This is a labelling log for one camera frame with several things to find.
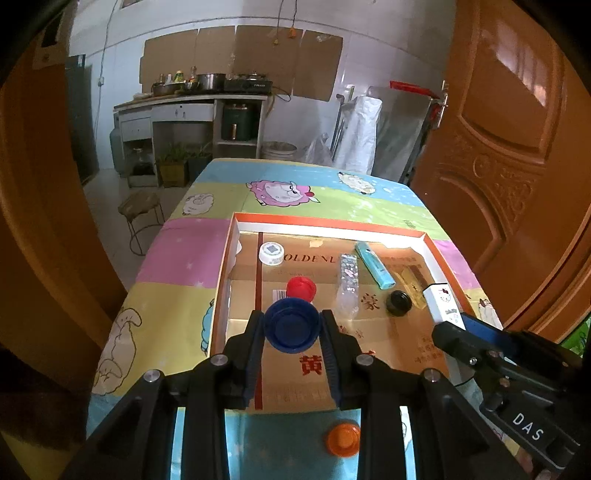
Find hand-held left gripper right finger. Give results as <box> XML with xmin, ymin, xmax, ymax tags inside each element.
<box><xmin>320</xmin><ymin>309</ymin><xmax>532</xmax><ymax>480</ymax></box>

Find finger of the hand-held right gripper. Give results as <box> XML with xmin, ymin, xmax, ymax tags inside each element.
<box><xmin>462</xmin><ymin>312</ymin><xmax>525</xmax><ymax>352</ymax></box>
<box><xmin>431</xmin><ymin>320</ymin><xmax>523</xmax><ymax>408</ymax></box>

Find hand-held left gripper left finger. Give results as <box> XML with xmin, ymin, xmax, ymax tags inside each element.
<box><xmin>60</xmin><ymin>309</ymin><xmax>269</xmax><ymax>480</ymax></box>

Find small white cartoon box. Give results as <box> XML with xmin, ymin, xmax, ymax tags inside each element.
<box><xmin>422</xmin><ymin>284</ymin><xmax>467</xmax><ymax>330</ymax></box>

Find blue bottle cap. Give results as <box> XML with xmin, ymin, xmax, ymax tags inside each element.
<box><xmin>263</xmin><ymin>298</ymin><xmax>321</xmax><ymax>354</ymax></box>

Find orange bottle cap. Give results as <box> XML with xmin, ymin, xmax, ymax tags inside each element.
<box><xmin>325</xmin><ymin>418</ymin><xmax>362</xmax><ymax>458</ymax></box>

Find gold rectangular box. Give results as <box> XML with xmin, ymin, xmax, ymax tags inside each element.
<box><xmin>400</xmin><ymin>268</ymin><xmax>433</xmax><ymax>309</ymax></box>

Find black bottle cap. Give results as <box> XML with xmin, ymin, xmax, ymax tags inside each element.
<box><xmin>385</xmin><ymin>291</ymin><xmax>413</xmax><ymax>317</ymax></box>

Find shallow tray box orange rim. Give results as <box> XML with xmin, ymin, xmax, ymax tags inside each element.
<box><xmin>208</xmin><ymin>212</ymin><xmax>484</xmax><ymax>415</ymax></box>

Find red bottle cap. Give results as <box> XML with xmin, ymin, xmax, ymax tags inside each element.
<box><xmin>286</xmin><ymin>276</ymin><xmax>318</xmax><ymax>305</ymax></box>

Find patterned clear tube box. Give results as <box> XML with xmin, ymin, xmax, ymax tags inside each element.
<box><xmin>334</xmin><ymin>252</ymin><xmax>362</xmax><ymax>320</ymax></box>

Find white clear bottle cap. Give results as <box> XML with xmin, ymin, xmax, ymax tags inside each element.
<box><xmin>258</xmin><ymin>241</ymin><xmax>285</xmax><ymax>267</ymax></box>

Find teal and white box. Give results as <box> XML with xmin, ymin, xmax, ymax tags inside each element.
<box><xmin>354</xmin><ymin>241</ymin><xmax>396</xmax><ymax>289</ymax></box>

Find cardboard liner sheet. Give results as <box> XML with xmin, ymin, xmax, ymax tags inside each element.
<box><xmin>226</xmin><ymin>231</ymin><xmax>456</xmax><ymax>411</ymax></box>

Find carved wooden door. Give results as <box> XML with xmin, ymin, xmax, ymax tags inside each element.
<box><xmin>409</xmin><ymin>0</ymin><xmax>591</xmax><ymax>344</ymax></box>

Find round metal stool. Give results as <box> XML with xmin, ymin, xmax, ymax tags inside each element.
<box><xmin>117</xmin><ymin>190</ymin><xmax>166</xmax><ymax>256</ymax></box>

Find crate of green plants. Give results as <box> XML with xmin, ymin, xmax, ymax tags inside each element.
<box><xmin>156</xmin><ymin>142</ymin><xmax>214</xmax><ymax>188</ymax></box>

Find white plastic bucket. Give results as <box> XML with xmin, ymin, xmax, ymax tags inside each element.
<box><xmin>260</xmin><ymin>141</ymin><xmax>297</xmax><ymax>162</ymax></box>

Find leaning glass panel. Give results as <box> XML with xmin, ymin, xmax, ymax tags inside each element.
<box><xmin>369</xmin><ymin>85</ymin><xmax>440</xmax><ymax>184</ymax></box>

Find clear plastic bag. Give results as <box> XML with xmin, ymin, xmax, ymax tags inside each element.
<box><xmin>306</xmin><ymin>133</ymin><xmax>336</xmax><ymax>165</ymax></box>

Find white plastic sack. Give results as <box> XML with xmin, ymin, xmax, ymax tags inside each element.
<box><xmin>334</xmin><ymin>95</ymin><xmax>384</xmax><ymax>175</ymax></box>

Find dark air fryer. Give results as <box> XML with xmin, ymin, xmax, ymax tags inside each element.
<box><xmin>220</xmin><ymin>102</ymin><xmax>255</xmax><ymax>142</ymax></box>

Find grey gas cylinder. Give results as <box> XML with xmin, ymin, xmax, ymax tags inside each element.
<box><xmin>109</xmin><ymin>126</ymin><xmax>126</xmax><ymax>175</ymax></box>

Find kitchen counter cabinet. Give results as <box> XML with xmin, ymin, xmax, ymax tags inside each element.
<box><xmin>114</xmin><ymin>93</ymin><xmax>271</xmax><ymax>161</ymax></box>

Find wooden door with window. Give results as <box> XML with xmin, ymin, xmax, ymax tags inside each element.
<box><xmin>0</xmin><ymin>28</ymin><xmax>131</xmax><ymax>407</ymax></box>

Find black gas stove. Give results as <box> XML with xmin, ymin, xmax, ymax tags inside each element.
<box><xmin>224</xmin><ymin>79</ymin><xmax>273</xmax><ymax>93</ymax></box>

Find grey metal panel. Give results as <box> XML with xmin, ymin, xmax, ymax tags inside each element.
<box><xmin>65</xmin><ymin>54</ymin><xmax>101</xmax><ymax>175</ymax></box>

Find metal door handle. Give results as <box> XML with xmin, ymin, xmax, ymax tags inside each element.
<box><xmin>438</xmin><ymin>80</ymin><xmax>452</xmax><ymax>126</ymax></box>

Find cardboard sheets on wall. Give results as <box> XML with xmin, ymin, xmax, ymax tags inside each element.
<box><xmin>139</xmin><ymin>25</ymin><xmax>345</xmax><ymax>103</ymax></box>

